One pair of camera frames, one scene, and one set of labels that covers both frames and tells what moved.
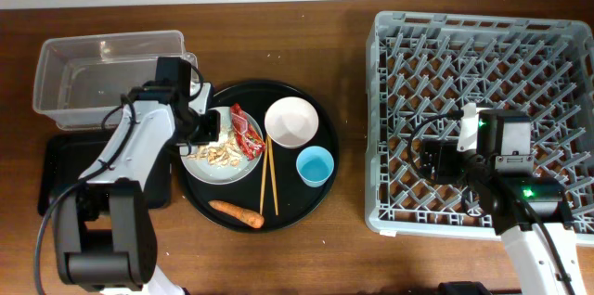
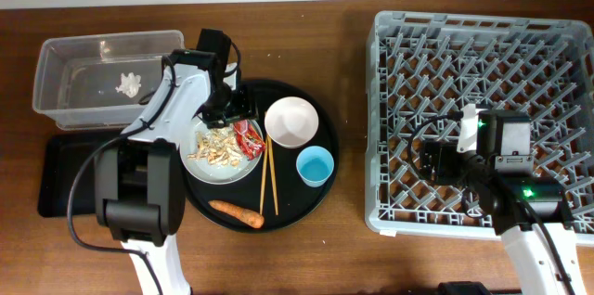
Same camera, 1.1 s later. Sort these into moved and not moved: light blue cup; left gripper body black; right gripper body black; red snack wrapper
Moved: left gripper body black
Not moved: right gripper body black; light blue cup; red snack wrapper
